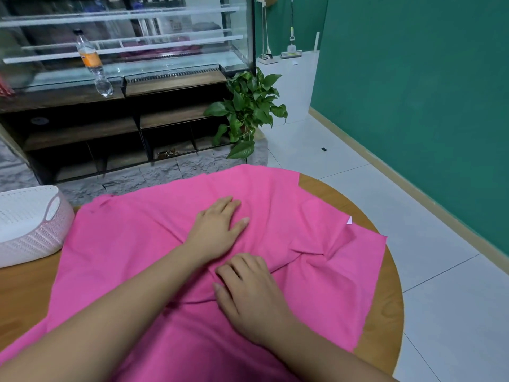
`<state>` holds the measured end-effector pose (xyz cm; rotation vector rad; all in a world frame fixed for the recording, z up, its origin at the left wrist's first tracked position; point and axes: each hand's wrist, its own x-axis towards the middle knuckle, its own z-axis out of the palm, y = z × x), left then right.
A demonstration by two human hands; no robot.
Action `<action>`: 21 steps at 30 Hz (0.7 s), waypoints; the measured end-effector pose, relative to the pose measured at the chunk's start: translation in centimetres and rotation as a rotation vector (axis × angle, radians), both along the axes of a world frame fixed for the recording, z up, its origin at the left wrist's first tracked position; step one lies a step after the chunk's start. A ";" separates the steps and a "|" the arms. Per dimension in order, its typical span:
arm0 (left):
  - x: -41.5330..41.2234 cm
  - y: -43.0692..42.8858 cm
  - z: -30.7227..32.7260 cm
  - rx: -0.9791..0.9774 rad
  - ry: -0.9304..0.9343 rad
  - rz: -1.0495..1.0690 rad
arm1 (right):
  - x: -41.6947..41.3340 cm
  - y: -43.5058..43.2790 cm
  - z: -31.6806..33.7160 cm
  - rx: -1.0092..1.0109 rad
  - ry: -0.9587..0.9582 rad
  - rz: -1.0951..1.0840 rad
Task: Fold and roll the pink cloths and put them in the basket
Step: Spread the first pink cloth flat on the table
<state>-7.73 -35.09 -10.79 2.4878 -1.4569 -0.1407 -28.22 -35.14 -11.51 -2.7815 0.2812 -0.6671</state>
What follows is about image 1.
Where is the person's left hand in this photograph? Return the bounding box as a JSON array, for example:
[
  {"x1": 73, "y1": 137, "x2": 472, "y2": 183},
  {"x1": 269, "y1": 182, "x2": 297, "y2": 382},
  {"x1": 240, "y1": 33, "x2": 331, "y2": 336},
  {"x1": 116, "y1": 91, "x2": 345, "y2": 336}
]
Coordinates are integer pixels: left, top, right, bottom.
[{"x1": 183, "y1": 196, "x2": 251, "y2": 264}]

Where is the green potted plant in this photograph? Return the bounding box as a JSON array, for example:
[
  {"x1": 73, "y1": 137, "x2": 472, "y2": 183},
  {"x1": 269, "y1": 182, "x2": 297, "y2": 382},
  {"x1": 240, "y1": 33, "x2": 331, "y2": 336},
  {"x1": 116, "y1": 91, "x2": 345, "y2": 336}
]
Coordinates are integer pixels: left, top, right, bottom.
[{"x1": 203, "y1": 66, "x2": 289, "y2": 161}]

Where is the dark wooden shelf cabinet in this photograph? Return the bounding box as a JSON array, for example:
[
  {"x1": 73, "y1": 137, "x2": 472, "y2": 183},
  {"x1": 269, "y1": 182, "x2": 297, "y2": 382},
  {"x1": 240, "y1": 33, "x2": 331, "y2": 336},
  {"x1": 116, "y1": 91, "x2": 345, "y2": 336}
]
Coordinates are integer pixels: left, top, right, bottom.
[{"x1": 0, "y1": 66, "x2": 268, "y2": 185}]

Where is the glass display case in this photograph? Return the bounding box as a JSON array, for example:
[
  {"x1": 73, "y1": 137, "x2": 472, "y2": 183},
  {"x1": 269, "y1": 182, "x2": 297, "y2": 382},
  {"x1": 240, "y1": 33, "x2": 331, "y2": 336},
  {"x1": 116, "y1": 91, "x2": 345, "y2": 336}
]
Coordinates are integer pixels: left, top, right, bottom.
[{"x1": 0, "y1": 0, "x2": 258, "y2": 93}]

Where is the clear bottle with orange label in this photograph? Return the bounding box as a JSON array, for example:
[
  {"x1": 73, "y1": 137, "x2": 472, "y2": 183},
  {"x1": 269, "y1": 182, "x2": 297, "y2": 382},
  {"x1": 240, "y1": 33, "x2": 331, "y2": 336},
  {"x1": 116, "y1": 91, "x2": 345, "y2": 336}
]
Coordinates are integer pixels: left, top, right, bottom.
[{"x1": 73, "y1": 28, "x2": 116, "y2": 99}]

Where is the person's right hand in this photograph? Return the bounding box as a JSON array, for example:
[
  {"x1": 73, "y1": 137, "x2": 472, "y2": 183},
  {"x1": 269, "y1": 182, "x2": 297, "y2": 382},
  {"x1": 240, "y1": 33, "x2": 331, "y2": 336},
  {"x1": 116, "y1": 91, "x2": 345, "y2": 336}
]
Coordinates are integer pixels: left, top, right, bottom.
[{"x1": 210, "y1": 252, "x2": 297, "y2": 348}]

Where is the pink towel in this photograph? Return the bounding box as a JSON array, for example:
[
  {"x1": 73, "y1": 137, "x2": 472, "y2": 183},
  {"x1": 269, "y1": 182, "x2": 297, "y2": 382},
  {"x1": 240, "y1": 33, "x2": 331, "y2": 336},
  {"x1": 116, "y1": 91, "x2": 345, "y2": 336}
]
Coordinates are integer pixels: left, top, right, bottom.
[{"x1": 0, "y1": 163, "x2": 389, "y2": 382}]

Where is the white mop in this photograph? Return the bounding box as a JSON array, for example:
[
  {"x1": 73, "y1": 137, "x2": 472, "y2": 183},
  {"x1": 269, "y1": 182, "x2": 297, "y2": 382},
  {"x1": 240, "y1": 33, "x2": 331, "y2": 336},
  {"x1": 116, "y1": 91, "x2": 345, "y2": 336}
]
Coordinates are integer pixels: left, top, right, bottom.
[{"x1": 279, "y1": 0, "x2": 304, "y2": 61}]

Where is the white woven plastic basket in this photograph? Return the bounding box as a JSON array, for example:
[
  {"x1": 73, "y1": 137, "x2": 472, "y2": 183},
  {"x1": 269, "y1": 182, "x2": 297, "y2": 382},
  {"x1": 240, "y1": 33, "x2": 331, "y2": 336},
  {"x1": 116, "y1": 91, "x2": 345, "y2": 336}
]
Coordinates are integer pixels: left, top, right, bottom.
[{"x1": 0, "y1": 184, "x2": 76, "y2": 270}]

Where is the person's left forearm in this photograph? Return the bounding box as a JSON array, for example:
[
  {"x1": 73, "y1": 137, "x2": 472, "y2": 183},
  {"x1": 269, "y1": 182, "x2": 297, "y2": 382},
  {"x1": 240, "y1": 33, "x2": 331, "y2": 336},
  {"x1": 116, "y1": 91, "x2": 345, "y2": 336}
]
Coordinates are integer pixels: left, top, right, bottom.
[{"x1": 0, "y1": 241, "x2": 209, "y2": 382}]

